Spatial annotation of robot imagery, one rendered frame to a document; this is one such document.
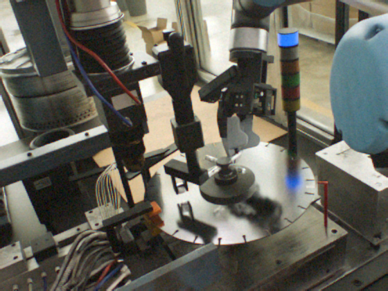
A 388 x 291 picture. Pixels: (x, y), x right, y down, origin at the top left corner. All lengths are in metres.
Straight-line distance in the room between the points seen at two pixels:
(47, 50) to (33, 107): 0.61
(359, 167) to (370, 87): 0.58
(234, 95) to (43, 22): 0.36
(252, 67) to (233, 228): 0.29
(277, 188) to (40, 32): 0.49
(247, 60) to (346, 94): 0.42
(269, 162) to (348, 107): 0.47
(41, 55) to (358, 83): 0.51
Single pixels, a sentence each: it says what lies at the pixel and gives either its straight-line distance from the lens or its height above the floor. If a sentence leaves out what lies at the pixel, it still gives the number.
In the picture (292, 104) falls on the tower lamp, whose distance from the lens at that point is 1.00.
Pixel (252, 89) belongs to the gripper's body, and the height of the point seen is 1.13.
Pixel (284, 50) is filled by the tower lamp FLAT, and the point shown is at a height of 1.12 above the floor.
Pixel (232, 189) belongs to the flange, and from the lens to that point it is 0.77.
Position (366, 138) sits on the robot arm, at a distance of 0.38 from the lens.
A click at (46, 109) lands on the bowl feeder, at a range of 1.31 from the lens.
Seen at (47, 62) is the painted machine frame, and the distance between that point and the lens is 0.73.
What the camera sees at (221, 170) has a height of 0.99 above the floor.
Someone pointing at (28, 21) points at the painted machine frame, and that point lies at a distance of 0.71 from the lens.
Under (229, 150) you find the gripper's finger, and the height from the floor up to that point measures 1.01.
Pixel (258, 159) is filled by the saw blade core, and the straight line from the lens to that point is 0.87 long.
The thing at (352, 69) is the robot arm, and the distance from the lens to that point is 0.39.
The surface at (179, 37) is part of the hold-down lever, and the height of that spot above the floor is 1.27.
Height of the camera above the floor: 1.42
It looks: 29 degrees down
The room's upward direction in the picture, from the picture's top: 10 degrees counter-clockwise
